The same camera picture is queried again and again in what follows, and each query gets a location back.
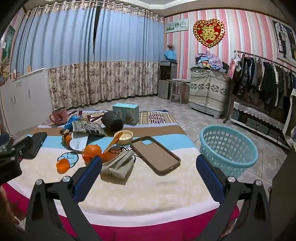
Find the grey face mask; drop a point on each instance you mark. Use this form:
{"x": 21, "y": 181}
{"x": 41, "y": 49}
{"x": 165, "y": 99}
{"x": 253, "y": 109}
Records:
{"x": 120, "y": 165}

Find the white cabinet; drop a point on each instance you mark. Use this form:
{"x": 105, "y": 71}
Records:
{"x": 27, "y": 97}

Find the small metal table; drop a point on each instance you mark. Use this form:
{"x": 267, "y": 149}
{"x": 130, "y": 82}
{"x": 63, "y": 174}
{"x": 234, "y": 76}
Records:
{"x": 178, "y": 81}

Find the small potted plant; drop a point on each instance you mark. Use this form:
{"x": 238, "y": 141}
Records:
{"x": 170, "y": 47}

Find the white lace cloth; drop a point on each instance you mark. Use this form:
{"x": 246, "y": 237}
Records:
{"x": 259, "y": 113}

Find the metal clothes rack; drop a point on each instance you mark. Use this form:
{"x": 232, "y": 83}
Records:
{"x": 254, "y": 55}

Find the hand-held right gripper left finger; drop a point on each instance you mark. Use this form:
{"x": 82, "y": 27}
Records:
{"x": 87, "y": 179}

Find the brown phone case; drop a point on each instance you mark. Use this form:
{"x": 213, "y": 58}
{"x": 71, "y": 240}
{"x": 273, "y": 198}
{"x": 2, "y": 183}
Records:
{"x": 155, "y": 155}

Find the wall calendar with clock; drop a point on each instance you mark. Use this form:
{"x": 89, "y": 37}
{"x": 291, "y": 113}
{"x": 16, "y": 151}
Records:
{"x": 177, "y": 26}

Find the small orange fruit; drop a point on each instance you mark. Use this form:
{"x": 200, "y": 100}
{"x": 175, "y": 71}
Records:
{"x": 63, "y": 166}

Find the pink hanging bag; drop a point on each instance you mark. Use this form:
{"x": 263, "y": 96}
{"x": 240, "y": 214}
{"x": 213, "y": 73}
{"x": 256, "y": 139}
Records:
{"x": 232, "y": 66}

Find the black phone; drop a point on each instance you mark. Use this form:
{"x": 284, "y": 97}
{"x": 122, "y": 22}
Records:
{"x": 38, "y": 141}

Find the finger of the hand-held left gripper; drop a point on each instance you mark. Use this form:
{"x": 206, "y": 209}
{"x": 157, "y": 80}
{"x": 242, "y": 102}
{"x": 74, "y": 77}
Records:
{"x": 23, "y": 144}

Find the teal plastic basket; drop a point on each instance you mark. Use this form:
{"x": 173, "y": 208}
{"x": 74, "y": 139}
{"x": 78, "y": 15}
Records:
{"x": 245, "y": 162}

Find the low dark cabinet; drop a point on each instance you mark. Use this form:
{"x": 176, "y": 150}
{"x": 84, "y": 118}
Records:
{"x": 259, "y": 129}

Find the green wall poster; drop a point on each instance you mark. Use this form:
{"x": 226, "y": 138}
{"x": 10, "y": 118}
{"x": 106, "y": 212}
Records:
{"x": 9, "y": 41}

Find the framed wall photo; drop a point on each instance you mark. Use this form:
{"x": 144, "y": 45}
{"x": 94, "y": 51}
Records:
{"x": 284, "y": 39}

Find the white paper tag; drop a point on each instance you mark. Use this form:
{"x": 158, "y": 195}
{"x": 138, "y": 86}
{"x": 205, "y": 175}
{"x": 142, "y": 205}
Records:
{"x": 78, "y": 143}

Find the blue floral curtain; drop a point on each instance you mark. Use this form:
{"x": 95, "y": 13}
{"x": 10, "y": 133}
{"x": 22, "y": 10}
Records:
{"x": 57, "y": 46}
{"x": 129, "y": 51}

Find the grey water dispenser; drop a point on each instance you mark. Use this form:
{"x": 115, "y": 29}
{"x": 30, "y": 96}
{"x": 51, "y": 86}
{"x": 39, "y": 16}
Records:
{"x": 167, "y": 78}

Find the cream round lid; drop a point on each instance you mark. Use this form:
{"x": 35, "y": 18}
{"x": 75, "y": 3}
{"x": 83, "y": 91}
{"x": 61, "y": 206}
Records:
{"x": 124, "y": 137}

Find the row of hanging clothes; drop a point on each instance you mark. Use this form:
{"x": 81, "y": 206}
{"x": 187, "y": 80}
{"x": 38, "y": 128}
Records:
{"x": 266, "y": 78}

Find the orange tangerine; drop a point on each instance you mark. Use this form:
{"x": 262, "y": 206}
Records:
{"x": 92, "y": 151}

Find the red heart wall decoration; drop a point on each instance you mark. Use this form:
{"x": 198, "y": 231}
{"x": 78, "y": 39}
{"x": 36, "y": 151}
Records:
{"x": 209, "y": 32}

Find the blue plastic bag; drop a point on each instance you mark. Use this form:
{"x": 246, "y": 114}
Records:
{"x": 71, "y": 120}

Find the blue cloth cover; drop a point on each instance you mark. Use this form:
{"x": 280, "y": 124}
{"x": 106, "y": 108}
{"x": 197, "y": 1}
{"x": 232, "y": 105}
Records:
{"x": 170, "y": 56}

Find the cabinet with patterned cloth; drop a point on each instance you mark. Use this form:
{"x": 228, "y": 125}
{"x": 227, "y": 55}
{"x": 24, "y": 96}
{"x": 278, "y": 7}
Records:
{"x": 208, "y": 90}

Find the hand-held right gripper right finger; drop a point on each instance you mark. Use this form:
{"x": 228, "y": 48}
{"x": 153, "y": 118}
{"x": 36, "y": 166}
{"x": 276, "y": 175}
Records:
{"x": 210, "y": 182}

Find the pile of folded clothes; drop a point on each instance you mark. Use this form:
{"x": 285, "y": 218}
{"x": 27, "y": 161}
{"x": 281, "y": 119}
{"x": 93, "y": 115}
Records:
{"x": 207, "y": 60}

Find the teal box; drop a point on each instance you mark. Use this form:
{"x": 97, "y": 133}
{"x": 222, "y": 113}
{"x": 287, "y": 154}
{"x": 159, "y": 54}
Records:
{"x": 126, "y": 111}

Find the dark ribbed pot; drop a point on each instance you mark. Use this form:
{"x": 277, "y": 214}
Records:
{"x": 111, "y": 120}

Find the pink mug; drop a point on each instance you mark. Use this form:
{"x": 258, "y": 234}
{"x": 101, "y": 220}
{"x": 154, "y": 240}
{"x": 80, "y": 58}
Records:
{"x": 59, "y": 117}

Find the colourful toy pile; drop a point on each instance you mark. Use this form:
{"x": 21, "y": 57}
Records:
{"x": 5, "y": 70}

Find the printed snack bag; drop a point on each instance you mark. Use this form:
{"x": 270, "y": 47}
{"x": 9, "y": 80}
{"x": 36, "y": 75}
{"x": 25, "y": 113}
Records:
{"x": 87, "y": 128}

